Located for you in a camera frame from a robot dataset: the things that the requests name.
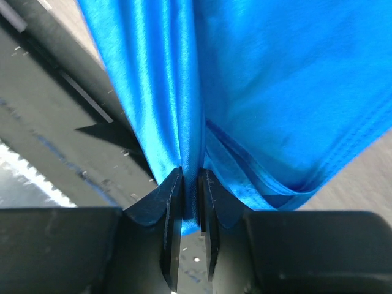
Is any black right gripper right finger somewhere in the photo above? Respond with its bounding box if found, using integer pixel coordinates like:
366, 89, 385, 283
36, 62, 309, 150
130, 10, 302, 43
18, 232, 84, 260
199, 170, 391, 293

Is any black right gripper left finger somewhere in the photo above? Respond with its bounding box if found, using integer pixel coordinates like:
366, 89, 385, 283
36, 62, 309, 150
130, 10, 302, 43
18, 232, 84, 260
1, 168, 183, 293

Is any blue satin napkin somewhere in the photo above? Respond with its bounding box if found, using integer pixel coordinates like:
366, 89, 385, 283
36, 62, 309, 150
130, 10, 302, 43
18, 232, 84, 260
79, 1, 391, 235

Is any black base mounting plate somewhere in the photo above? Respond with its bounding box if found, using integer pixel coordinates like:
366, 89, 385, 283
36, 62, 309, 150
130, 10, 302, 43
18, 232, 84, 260
1, 1, 156, 208

